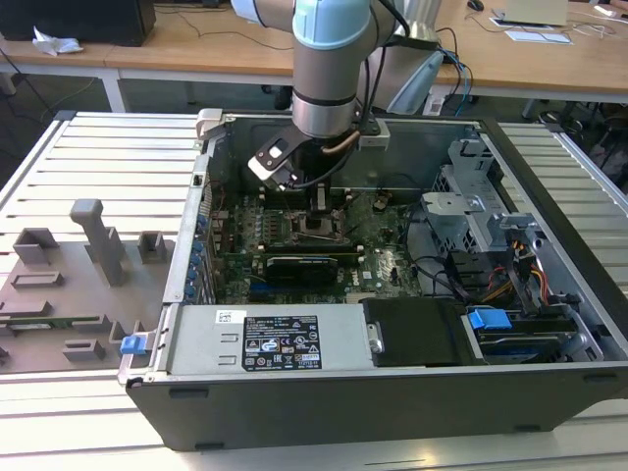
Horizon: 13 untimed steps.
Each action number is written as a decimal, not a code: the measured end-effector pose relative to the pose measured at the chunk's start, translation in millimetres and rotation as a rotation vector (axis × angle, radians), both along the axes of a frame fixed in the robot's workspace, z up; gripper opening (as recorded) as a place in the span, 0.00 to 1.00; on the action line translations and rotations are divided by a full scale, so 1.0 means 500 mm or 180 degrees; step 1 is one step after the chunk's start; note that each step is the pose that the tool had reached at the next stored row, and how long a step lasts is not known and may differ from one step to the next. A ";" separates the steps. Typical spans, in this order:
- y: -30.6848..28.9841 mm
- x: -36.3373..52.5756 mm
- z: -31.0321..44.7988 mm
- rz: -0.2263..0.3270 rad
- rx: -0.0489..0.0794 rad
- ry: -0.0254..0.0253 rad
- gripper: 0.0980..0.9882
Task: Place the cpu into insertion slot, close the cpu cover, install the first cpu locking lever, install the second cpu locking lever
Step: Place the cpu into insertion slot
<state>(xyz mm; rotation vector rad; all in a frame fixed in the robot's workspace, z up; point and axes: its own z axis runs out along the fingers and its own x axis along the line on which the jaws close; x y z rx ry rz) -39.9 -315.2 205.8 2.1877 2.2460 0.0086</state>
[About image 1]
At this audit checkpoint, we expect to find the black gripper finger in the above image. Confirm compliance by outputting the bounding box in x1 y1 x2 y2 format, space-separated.
307 182 337 218

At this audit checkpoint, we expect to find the metal socket cover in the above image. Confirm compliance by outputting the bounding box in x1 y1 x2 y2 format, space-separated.
335 191 378 236

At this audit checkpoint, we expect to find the silver square CPU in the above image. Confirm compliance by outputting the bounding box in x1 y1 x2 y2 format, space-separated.
301 211 339 235

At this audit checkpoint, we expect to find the CPU socket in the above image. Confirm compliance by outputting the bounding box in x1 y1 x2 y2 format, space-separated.
288 208 352 244

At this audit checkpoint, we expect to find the black RAM slot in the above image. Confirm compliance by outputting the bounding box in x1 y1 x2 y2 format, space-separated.
254 239 363 257
262 188 352 208

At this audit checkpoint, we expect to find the black graphics card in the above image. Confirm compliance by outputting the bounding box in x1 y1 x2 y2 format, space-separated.
264 253 340 287

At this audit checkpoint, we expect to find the green motherboard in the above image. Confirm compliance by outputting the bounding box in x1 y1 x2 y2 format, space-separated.
210 188 424 305

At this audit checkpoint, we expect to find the silver metal drive cage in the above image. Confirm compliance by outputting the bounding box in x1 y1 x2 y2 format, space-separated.
419 138 509 252

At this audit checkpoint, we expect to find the black plastic shroud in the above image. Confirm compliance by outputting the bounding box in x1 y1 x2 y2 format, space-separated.
362 296 488 369

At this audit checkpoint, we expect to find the long wooden desk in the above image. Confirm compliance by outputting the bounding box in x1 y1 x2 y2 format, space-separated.
105 0 628 119

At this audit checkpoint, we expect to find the grey power supply unit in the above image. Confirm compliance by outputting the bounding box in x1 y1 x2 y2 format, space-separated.
166 303 370 374

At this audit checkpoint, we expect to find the blue disk carrier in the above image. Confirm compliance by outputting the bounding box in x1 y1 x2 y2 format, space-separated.
468 306 512 343

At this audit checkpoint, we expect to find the black open PC case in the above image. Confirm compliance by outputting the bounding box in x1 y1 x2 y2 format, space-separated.
116 107 628 452

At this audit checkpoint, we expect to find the black hard disk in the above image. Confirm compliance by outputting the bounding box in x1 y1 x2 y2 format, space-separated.
478 332 566 363

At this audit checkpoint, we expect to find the white paper sheet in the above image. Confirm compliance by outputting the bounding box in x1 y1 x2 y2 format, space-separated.
504 28 574 46

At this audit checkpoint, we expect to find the grey parts rack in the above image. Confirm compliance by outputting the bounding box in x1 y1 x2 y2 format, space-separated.
0 198 178 375

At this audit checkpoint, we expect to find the beige laptop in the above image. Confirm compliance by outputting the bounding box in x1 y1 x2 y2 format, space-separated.
490 0 571 28

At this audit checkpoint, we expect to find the black computer box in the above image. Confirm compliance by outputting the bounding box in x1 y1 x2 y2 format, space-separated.
0 0 157 48

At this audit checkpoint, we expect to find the crumpled white paper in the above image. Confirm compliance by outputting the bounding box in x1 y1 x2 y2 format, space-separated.
31 25 83 55

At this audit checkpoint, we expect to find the black office chair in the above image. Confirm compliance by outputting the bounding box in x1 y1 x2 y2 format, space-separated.
537 105 628 163

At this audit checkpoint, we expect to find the silver disk bay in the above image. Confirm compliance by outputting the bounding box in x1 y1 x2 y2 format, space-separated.
460 293 605 365

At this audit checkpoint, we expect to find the green RAM stick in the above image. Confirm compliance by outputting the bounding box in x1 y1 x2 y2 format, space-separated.
0 316 100 329

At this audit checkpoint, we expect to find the small wooden desk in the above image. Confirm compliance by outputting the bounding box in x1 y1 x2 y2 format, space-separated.
0 33 130 115

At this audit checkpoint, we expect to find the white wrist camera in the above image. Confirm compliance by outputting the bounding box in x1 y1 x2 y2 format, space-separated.
247 136 301 193
356 121 392 151

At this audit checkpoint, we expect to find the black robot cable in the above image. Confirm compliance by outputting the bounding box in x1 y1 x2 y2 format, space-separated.
353 0 411 130

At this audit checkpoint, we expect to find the silver case hinge bracket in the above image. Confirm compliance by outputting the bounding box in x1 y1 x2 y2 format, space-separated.
194 107 228 144

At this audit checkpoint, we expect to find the black cable bundle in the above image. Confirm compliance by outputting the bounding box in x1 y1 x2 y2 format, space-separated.
444 249 497 300

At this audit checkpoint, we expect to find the blue cable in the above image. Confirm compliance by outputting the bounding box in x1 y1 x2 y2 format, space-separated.
439 46 475 117

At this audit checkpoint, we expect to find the orange yellow wire bundle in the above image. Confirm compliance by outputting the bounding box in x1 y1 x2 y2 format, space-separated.
483 237 549 303

